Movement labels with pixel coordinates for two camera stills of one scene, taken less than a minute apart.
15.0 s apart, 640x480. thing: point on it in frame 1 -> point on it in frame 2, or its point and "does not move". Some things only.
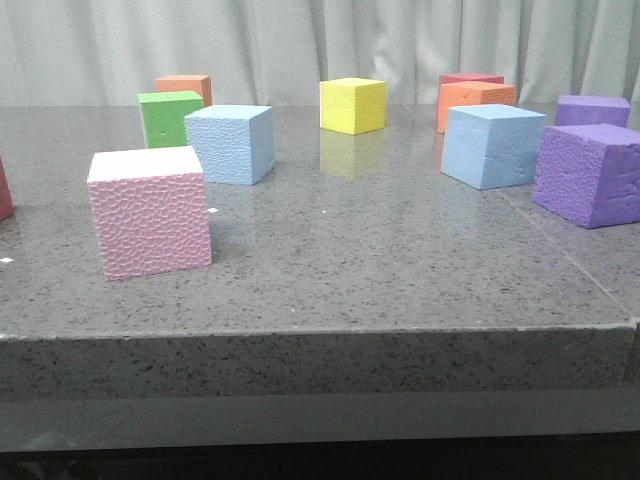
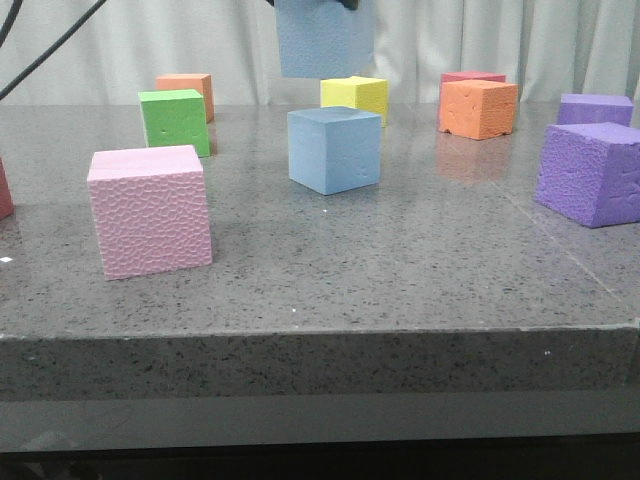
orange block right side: [468, 93] does not move
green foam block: [163, 116] does not move
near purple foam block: [589, 174] does not move
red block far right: [471, 76] does not move
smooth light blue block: [491, 146] -> [334, 149]
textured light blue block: [234, 144] -> [321, 39]
